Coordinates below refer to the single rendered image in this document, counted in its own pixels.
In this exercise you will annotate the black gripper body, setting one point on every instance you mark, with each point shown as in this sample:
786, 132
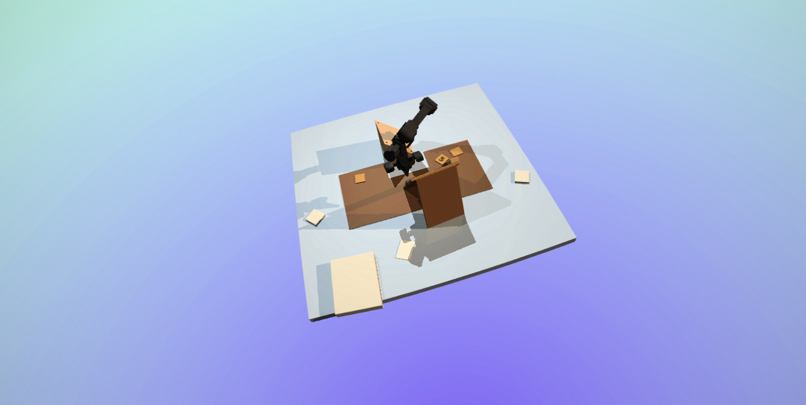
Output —
389, 166

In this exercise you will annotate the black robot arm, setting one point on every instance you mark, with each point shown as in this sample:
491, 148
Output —
406, 135

